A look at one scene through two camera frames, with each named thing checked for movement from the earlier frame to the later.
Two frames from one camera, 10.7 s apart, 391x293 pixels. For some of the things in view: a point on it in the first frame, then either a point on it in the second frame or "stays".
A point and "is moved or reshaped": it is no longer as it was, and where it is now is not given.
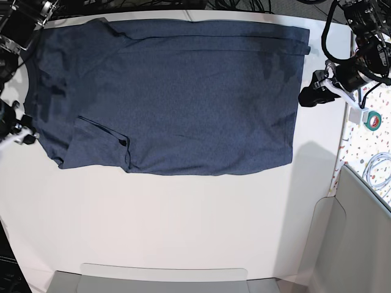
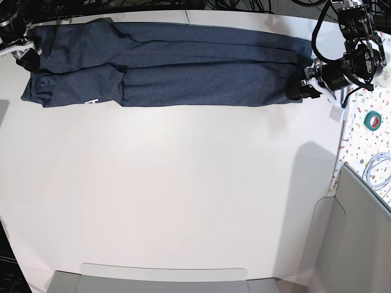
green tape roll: [374, 121] stays
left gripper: [19, 129] to [27, 54]
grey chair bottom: [113, 278] stays
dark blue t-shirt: [173, 98] is moved or reshaped
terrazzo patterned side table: [366, 147] stays
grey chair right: [350, 246] stays
